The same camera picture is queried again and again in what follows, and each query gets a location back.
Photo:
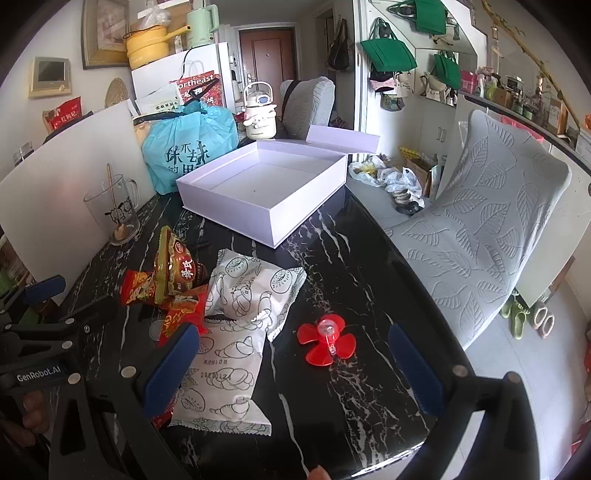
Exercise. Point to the person's left hand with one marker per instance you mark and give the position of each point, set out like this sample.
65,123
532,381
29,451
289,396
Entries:
33,404

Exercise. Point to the row of jars and bottles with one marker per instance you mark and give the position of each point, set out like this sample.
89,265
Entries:
531,101

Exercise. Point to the pile of plastic bags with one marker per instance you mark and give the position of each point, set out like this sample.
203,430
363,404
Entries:
397,184

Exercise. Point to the green slipper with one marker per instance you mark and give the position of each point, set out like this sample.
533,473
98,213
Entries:
519,325
506,307

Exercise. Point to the white thermos kettle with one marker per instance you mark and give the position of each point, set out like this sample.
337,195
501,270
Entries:
258,122

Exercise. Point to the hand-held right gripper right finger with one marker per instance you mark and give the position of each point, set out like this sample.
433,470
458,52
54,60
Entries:
415,374

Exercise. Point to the green tote bag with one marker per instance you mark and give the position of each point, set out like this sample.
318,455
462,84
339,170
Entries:
388,53
448,71

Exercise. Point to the red paper bag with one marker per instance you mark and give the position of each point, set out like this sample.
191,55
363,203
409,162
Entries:
203,85

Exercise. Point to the pink bag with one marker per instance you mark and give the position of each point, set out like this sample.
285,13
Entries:
383,85

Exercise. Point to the small red snack packet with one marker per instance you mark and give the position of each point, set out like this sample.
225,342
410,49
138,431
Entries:
162,420

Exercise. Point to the bamboo branch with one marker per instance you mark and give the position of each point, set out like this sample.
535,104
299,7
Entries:
531,50

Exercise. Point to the grey leaf-pattern chair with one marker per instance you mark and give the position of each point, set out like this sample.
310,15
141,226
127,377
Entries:
485,230

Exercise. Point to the yellow pot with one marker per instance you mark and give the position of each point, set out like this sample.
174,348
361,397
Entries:
143,50

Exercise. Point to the glass mug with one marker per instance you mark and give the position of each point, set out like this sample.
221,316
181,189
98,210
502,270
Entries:
99,207

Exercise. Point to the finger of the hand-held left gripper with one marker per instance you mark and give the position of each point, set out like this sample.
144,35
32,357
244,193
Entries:
44,287
46,333

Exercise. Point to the wooden stirrer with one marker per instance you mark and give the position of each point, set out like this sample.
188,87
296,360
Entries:
113,194

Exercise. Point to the clear plastic bag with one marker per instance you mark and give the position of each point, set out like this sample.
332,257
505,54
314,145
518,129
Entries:
154,16

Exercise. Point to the yellow plastic item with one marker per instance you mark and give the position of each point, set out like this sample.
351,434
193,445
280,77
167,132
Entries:
408,152

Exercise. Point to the white tea packet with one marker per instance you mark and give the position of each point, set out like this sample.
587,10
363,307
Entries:
159,104

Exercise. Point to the brown paper bag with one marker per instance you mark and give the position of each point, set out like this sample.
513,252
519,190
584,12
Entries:
141,134

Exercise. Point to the white cartoon tote bag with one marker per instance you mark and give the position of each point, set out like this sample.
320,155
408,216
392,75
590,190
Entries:
436,90
405,85

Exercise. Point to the white bread packet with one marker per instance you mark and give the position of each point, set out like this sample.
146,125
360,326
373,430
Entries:
249,286
226,369

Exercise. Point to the pink patterned box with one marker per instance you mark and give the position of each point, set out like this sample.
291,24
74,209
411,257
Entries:
468,83

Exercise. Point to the framed picture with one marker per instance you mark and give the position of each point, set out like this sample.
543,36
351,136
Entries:
104,32

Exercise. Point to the brown cardboard box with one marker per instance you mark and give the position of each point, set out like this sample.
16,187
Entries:
418,170

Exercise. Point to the plain grey chair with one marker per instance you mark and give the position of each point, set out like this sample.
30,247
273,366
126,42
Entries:
309,101

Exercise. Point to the wall intercom panel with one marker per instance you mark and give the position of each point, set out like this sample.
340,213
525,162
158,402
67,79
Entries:
48,74

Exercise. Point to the white cardboard box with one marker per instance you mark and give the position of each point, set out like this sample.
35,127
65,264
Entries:
258,180

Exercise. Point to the white cabinet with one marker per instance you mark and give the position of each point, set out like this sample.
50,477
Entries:
434,134

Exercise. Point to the red cloth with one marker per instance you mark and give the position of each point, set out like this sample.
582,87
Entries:
521,127

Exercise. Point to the red yellow snack packet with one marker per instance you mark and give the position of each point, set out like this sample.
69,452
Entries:
182,314

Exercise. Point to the beige slipper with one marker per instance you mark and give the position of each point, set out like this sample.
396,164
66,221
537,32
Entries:
538,314
547,326

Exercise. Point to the brown door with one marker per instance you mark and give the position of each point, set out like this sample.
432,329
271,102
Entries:
265,55

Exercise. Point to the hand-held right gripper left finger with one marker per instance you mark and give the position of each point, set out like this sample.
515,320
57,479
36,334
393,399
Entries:
168,369

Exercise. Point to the dark hanging bag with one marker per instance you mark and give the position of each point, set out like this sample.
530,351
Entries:
339,50

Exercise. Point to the clear plastic jar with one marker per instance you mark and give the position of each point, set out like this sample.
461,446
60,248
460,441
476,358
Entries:
24,154

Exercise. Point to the blue plastic bag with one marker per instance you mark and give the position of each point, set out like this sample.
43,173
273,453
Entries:
184,138

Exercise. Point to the white fridge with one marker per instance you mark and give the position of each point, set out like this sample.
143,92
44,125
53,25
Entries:
207,60

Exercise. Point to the round woven mat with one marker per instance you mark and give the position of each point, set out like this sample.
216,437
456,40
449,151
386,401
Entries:
115,92

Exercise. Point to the person's right hand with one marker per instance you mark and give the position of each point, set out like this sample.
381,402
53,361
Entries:
318,474

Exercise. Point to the red goji berry packet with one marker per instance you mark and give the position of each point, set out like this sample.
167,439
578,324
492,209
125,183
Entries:
62,117

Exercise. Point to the green electric kettle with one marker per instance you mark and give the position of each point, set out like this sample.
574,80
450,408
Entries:
201,27

